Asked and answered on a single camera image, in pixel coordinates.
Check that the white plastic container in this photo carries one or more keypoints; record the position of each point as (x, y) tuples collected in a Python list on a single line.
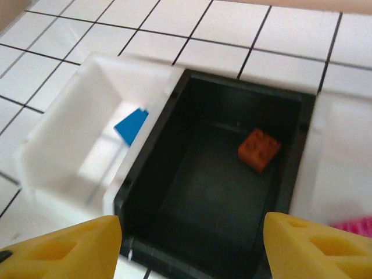
[(334, 145), (72, 130)]

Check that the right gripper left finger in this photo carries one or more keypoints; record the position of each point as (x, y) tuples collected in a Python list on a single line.
[(58, 253)]

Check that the pink lego brick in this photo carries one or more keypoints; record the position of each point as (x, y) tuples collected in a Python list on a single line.
[(356, 225)]

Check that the black plastic container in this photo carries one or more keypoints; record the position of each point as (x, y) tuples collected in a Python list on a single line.
[(203, 189)]

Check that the blue lego brick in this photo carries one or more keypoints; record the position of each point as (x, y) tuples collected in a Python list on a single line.
[(130, 128)]

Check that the orange lego brick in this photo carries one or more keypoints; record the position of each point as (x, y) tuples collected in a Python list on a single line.
[(258, 151)]

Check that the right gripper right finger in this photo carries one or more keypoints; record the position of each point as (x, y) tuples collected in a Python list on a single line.
[(314, 255)]

